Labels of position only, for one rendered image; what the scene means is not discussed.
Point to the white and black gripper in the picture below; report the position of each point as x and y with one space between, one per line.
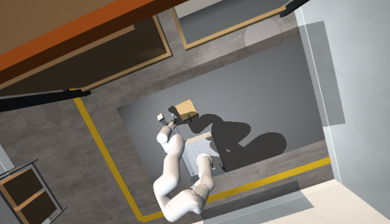
172 124

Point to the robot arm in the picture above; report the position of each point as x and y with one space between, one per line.
192 199

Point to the tan square mat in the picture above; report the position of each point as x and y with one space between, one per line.
186 108

